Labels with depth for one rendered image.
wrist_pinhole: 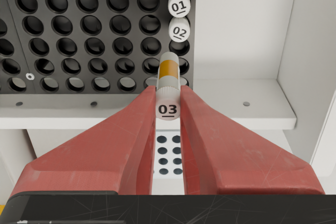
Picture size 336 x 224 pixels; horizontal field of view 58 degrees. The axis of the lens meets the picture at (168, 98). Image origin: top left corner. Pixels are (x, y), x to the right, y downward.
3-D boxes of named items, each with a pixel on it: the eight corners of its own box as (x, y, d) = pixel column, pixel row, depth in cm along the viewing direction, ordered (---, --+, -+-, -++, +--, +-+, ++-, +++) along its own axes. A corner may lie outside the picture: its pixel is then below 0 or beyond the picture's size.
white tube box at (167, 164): (232, 111, 39) (236, 130, 36) (227, 158, 44) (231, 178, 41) (136, 113, 40) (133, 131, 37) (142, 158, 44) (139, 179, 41)
